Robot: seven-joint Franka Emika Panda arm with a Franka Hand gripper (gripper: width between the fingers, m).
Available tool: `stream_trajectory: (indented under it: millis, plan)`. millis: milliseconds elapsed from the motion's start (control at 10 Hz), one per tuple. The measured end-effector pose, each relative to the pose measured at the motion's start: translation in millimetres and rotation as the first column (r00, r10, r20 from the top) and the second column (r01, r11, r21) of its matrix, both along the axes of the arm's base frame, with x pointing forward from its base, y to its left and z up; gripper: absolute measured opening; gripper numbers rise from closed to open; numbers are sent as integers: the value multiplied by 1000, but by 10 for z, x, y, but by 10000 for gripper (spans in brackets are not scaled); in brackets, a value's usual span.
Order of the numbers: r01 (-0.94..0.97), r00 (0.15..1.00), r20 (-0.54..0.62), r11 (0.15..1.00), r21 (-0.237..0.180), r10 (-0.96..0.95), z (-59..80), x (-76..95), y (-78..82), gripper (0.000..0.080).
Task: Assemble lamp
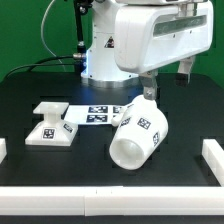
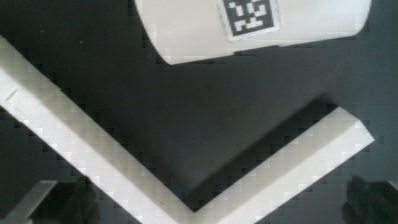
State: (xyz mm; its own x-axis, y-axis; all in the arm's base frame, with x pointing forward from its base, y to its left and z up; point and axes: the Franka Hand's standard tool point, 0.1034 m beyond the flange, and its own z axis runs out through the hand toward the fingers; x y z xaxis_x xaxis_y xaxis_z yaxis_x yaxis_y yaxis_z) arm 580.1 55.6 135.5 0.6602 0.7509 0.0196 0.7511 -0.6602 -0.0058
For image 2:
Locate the white lamp shade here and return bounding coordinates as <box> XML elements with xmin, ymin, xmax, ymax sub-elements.
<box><xmin>134</xmin><ymin>0</ymin><xmax>374</xmax><ymax>64</ymax></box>

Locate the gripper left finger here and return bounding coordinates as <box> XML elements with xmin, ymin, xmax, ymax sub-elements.
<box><xmin>3</xmin><ymin>179</ymin><xmax>100</xmax><ymax>224</ymax></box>

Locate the white right fence rail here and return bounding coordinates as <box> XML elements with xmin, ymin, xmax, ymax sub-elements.
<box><xmin>194</xmin><ymin>107</ymin><xmax>376</xmax><ymax>224</ymax></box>

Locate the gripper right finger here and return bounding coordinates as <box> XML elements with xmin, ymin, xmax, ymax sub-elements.
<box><xmin>342</xmin><ymin>176</ymin><xmax>398</xmax><ymax>224</ymax></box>

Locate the white front fence rail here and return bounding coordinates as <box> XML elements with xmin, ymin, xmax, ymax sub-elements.
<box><xmin>0</xmin><ymin>38</ymin><xmax>194</xmax><ymax>224</ymax></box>

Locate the white fence rail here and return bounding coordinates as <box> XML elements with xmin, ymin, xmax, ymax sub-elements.
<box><xmin>0</xmin><ymin>38</ymin><xmax>194</xmax><ymax>224</ymax></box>
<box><xmin>194</xmin><ymin>107</ymin><xmax>376</xmax><ymax>224</ymax></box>

